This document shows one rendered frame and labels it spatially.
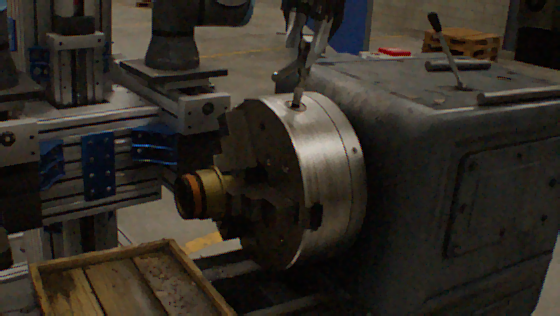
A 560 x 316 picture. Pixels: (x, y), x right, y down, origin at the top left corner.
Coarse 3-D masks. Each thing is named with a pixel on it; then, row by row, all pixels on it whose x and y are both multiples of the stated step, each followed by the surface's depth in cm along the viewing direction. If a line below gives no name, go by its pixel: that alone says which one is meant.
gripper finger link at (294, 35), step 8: (296, 16) 83; (304, 16) 84; (288, 24) 86; (296, 24) 85; (304, 24) 85; (288, 32) 83; (296, 32) 86; (288, 40) 83; (296, 40) 86; (288, 48) 87; (296, 48) 87; (296, 56) 88
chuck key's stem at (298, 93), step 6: (306, 42) 90; (306, 48) 90; (300, 54) 91; (300, 66) 92; (300, 72) 93; (306, 72) 93; (300, 78) 94; (300, 84) 94; (300, 90) 95; (294, 96) 95; (300, 96) 95; (294, 102) 96; (300, 102) 96
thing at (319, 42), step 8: (320, 24) 84; (328, 24) 84; (320, 32) 83; (328, 32) 85; (312, 40) 86; (320, 40) 84; (312, 48) 86; (320, 48) 86; (312, 56) 87; (304, 64) 88
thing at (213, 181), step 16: (192, 176) 95; (208, 176) 95; (224, 176) 98; (176, 192) 98; (192, 192) 93; (208, 192) 94; (224, 192) 95; (192, 208) 93; (208, 208) 94; (224, 208) 95
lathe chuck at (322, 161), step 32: (256, 96) 100; (288, 96) 100; (256, 128) 100; (288, 128) 92; (320, 128) 94; (288, 160) 92; (320, 160) 91; (288, 192) 94; (320, 192) 91; (256, 224) 105; (320, 224) 93; (256, 256) 107; (288, 256) 96; (320, 256) 99
